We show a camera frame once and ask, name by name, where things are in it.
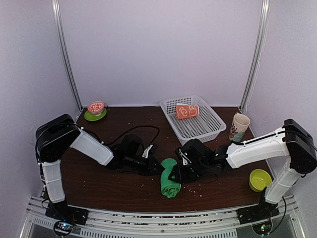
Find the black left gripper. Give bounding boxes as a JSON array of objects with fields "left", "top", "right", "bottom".
[{"left": 125, "top": 154, "right": 166, "bottom": 176}]

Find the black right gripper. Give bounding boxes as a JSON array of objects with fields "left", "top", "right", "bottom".
[{"left": 168, "top": 161, "right": 209, "bottom": 183}]

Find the green microfiber towel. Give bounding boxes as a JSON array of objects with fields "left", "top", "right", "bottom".
[{"left": 160, "top": 158, "right": 181, "bottom": 198}]

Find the white plastic mesh basket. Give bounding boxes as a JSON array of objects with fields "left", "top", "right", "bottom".
[{"left": 159, "top": 95, "right": 226, "bottom": 145}]

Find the orange bunny pattern towel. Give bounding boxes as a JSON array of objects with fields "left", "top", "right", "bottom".
[{"left": 176, "top": 104, "right": 200, "bottom": 120}]

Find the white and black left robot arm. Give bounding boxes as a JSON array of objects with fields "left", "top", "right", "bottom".
[{"left": 35, "top": 114, "right": 164, "bottom": 220}]

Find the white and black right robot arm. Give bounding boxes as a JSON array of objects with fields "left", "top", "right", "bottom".
[{"left": 169, "top": 119, "right": 317, "bottom": 219}]

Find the cream patterned ceramic mug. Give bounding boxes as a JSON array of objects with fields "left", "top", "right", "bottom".
[{"left": 228, "top": 113, "right": 251, "bottom": 142}]

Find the lime green bowl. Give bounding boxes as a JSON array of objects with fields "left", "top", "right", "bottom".
[{"left": 249, "top": 169, "right": 272, "bottom": 192}]

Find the red patterned ceramic bowl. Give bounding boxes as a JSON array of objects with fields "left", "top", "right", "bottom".
[{"left": 87, "top": 101, "right": 105, "bottom": 116}]

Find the green saucer plate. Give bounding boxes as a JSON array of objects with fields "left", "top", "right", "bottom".
[{"left": 84, "top": 108, "right": 107, "bottom": 121}]

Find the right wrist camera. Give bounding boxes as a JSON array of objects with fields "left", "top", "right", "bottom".
[{"left": 175, "top": 147, "right": 192, "bottom": 166}]

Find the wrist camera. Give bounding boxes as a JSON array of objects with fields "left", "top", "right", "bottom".
[
  {"left": 142, "top": 144, "right": 158, "bottom": 159},
  {"left": 175, "top": 147, "right": 192, "bottom": 166}
]

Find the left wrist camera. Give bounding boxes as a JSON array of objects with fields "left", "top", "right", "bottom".
[{"left": 142, "top": 144, "right": 158, "bottom": 159}]

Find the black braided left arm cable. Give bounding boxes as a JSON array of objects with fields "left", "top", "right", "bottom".
[{"left": 35, "top": 125, "right": 160, "bottom": 162}]

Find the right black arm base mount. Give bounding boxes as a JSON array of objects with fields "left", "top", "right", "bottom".
[{"left": 236, "top": 196, "right": 280, "bottom": 225}]

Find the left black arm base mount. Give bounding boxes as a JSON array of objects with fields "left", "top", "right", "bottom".
[{"left": 45, "top": 200, "right": 89, "bottom": 225}]

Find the front aluminium rail base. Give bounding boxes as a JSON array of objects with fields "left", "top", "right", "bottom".
[{"left": 21, "top": 195, "right": 305, "bottom": 238}]

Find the right aluminium frame post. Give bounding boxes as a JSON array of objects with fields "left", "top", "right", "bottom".
[{"left": 240, "top": 0, "right": 270, "bottom": 113}]

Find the aluminium frame post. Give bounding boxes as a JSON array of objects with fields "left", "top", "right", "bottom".
[
  {"left": 240, "top": 0, "right": 270, "bottom": 113},
  {"left": 52, "top": 0, "right": 83, "bottom": 110}
]

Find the left aluminium frame post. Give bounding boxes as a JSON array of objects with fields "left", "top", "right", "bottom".
[{"left": 52, "top": 0, "right": 83, "bottom": 110}]

